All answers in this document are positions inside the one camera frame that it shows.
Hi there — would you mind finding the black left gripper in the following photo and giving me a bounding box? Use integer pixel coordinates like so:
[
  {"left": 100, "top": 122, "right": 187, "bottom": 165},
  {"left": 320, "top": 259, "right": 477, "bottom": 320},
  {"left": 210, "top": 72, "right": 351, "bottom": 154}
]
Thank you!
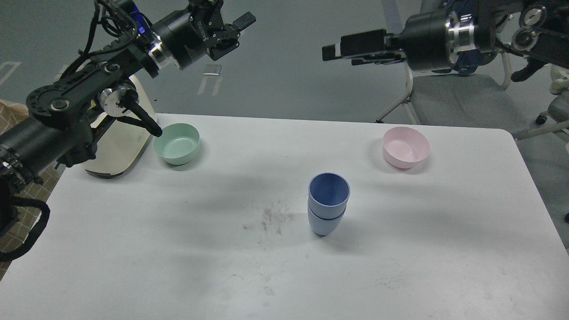
[{"left": 149, "top": 0, "right": 256, "bottom": 70}]

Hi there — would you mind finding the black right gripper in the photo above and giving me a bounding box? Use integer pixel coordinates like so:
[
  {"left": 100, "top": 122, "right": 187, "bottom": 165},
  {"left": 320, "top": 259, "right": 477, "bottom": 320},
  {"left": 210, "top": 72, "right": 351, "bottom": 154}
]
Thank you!
[{"left": 322, "top": 10, "right": 458, "bottom": 72}]

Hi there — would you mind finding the blue cup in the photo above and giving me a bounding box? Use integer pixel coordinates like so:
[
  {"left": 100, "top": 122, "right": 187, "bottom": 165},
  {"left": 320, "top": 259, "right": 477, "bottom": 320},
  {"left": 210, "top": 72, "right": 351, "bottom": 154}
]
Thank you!
[
  {"left": 308, "top": 206, "right": 346, "bottom": 237},
  {"left": 308, "top": 172, "right": 350, "bottom": 220}
]

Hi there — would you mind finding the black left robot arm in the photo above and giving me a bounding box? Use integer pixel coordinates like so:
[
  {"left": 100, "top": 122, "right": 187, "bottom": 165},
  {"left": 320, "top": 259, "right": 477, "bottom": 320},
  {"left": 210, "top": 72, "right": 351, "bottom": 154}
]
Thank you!
[{"left": 1, "top": 0, "right": 256, "bottom": 263}]

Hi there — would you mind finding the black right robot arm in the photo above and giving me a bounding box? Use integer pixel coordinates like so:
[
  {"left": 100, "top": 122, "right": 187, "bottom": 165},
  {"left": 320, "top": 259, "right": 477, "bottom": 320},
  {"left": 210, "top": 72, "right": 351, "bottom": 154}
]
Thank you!
[{"left": 322, "top": 0, "right": 568, "bottom": 82}]

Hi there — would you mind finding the blue denim jacket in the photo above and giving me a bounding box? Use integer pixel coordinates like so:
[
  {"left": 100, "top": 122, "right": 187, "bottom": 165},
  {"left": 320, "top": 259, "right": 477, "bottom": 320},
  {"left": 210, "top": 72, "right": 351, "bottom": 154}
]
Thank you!
[{"left": 445, "top": 0, "right": 489, "bottom": 77}]

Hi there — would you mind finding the pink bowl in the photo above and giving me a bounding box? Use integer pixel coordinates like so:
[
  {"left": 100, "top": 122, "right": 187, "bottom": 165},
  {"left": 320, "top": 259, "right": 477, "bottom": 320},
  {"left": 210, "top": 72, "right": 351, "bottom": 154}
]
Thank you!
[{"left": 382, "top": 126, "right": 431, "bottom": 169}]

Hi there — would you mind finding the grey office chair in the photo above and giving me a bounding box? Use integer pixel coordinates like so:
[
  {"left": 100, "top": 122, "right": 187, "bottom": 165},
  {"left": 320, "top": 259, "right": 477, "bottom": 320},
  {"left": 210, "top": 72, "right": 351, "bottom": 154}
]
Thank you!
[{"left": 376, "top": 53, "right": 525, "bottom": 131}]

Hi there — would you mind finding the green bowl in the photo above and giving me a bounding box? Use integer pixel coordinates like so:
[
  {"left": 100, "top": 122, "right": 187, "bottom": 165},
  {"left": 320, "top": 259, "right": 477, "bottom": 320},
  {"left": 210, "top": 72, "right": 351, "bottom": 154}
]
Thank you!
[{"left": 152, "top": 123, "right": 201, "bottom": 165}]

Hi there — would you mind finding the cream toaster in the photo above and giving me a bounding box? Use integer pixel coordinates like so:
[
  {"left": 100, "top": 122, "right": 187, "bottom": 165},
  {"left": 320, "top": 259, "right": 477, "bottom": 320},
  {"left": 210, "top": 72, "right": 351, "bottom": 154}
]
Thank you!
[{"left": 81, "top": 76, "right": 158, "bottom": 179}]

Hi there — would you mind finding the beige checkered cloth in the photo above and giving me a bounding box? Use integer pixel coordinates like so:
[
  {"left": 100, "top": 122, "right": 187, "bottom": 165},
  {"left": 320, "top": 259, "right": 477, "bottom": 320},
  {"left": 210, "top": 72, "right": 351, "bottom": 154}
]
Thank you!
[{"left": 0, "top": 100, "right": 60, "bottom": 280}]

